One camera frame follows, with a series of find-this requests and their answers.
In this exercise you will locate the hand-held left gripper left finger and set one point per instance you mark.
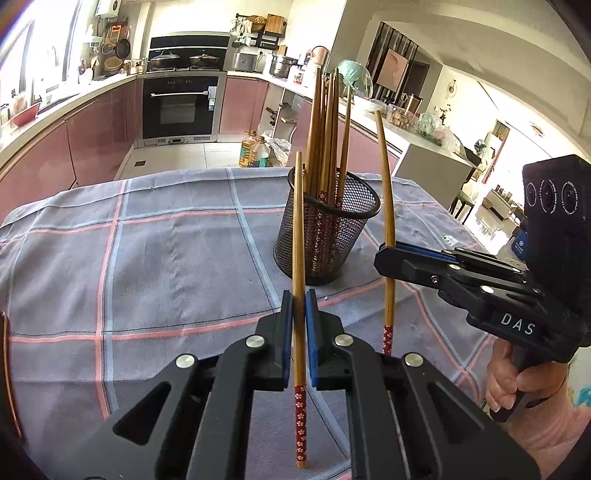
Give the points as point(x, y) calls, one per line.
point(287, 332)

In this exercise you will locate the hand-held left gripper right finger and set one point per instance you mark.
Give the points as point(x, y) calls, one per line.
point(312, 332)

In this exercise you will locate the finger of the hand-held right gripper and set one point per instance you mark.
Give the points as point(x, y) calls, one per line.
point(429, 253)
point(415, 272)

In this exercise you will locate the wooden chopstick red patterned end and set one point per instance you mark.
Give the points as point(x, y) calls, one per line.
point(298, 230)
point(387, 207)

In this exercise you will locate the black mesh utensil holder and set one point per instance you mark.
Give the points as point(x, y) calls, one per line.
point(355, 230)

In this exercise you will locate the bunch of wooden chopsticks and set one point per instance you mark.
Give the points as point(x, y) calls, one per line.
point(323, 138)

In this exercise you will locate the person's right forearm pink sleeve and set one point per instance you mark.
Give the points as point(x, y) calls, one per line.
point(554, 438)

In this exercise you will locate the person's right hand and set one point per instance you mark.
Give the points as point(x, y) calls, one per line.
point(501, 378)

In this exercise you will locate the dining chair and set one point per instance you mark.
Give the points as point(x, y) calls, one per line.
point(461, 205)

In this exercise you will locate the pink kitchen island counter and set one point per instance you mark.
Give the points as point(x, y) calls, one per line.
point(429, 166)

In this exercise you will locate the round ceiling lamp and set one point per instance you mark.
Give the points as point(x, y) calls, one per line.
point(536, 129)

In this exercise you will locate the glass snack jar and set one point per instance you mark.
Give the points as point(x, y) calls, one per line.
point(402, 120)

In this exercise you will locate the grey plaid tablecloth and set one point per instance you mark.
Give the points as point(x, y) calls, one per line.
point(161, 277)

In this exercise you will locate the clear plastic bag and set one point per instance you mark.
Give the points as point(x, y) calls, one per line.
point(279, 150)

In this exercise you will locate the yellow cooking oil bottle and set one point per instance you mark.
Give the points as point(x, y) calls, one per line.
point(247, 152)

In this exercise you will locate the mint green appliance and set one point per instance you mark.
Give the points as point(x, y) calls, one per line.
point(360, 78)

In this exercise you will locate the pink thermos jug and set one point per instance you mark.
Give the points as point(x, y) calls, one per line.
point(319, 54)

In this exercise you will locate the large steel stock pot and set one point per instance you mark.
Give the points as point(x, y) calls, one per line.
point(282, 67)

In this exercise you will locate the built-in black oven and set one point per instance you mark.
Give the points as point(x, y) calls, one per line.
point(178, 108)

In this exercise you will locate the steel rice cooker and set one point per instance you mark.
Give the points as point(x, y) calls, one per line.
point(244, 62)

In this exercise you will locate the wooden cutting board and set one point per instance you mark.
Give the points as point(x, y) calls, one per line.
point(275, 24)

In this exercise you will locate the pink kitchen cabinet run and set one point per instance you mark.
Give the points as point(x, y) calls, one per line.
point(83, 143)

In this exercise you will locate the steel pot with lid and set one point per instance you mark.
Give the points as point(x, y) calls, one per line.
point(204, 61)

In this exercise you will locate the dark copper rimmed object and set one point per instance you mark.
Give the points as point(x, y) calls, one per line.
point(7, 378)

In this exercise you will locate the black wok with lid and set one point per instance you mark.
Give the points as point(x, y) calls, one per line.
point(164, 60)

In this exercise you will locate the black range hood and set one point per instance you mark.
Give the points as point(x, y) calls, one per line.
point(189, 44)

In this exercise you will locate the hanging pans and strainers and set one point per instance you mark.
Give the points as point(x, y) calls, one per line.
point(115, 50)

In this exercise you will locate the red bowl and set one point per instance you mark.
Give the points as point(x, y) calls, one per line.
point(25, 115)

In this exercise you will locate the white water heater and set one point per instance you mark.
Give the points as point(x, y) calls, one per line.
point(108, 7)

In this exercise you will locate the wall clock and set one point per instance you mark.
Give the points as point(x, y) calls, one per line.
point(452, 88)

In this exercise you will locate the framed wall picture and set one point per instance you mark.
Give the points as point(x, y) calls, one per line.
point(392, 67)

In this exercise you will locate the black wall shelf rack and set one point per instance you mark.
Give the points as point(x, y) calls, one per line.
point(258, 39)

